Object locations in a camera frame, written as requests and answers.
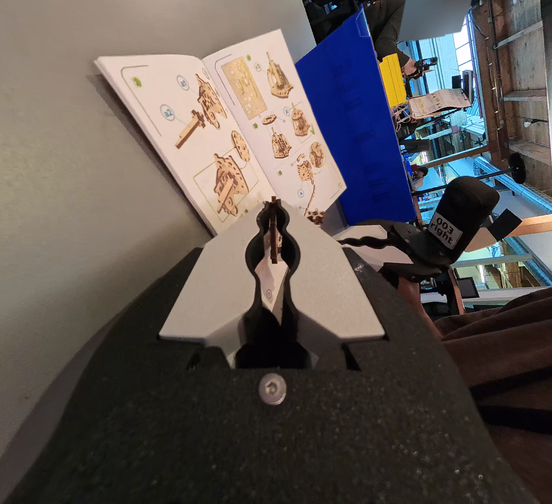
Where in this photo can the person's right forearm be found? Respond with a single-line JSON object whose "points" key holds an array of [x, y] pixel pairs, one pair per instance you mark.
{"points": [[496, 340]]}

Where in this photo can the small wooden puzzle piece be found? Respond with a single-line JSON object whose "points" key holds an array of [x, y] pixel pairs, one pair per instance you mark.
{"points": [[274, 232]]}

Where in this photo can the open instruction booklet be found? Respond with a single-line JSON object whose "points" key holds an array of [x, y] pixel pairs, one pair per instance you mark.
{"points": [[224, 124]]}

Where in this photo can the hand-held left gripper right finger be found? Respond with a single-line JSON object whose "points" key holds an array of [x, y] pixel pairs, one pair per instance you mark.
{"points": [[332, 288]]}

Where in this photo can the blue plastic bin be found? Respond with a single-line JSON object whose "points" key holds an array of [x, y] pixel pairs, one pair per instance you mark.
{"points": [[353, 124]]}

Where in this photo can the open cardboard box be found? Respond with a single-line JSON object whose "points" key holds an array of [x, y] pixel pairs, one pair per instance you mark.
{"points": [[435, 103]]}

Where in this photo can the yellow plastic bin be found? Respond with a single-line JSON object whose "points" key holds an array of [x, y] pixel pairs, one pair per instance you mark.
{"points": [[393, 81]]}

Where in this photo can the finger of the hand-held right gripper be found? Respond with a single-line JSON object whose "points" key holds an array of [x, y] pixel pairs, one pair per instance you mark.
{"points": [[386, 259], [371, 234]]}

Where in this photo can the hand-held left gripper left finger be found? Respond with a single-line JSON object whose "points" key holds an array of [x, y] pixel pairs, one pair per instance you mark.
{"points": [[207, 288]]}

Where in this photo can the silver ventilation duct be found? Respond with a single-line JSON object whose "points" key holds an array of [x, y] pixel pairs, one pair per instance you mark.
{"points": [[513, 185]]}

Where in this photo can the person's right hand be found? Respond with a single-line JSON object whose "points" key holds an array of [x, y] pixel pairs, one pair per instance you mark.
{"points": [[416, 297]]}

